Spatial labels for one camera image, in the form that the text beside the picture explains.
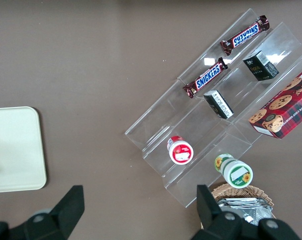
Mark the light tan wicker basket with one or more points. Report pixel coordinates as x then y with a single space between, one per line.
241 191

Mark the clear acrylic stepped shelf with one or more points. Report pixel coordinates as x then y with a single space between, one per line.
166 120
278 45

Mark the Snickers chocolate bar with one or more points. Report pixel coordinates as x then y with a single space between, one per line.
206 77
244 35

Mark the green lidded yogurt cup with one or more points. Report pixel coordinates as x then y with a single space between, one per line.
234 172

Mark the silver foil packet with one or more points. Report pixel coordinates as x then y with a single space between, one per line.
248 210

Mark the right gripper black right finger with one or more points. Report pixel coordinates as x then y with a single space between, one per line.
216 222

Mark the red plaid cookie box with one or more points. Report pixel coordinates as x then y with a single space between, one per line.
286 110

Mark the small black carton box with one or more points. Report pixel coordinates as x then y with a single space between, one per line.
259 68
218 103

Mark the red lidded yogurt cup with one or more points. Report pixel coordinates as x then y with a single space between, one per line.
181 151

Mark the beige rectangular tray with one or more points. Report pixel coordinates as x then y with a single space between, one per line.
16 150

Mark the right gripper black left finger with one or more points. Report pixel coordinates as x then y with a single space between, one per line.
63 215

